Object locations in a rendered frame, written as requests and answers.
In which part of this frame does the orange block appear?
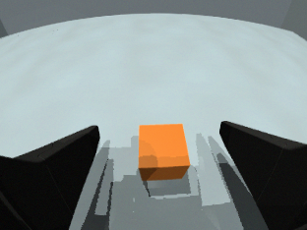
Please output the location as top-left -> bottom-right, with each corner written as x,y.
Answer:
139,124 -> 190,181

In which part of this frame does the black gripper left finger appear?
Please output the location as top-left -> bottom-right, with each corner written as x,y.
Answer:
0,124 -> 99,230

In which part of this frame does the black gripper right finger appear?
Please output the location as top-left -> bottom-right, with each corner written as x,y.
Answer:
219,120 -> 307,230

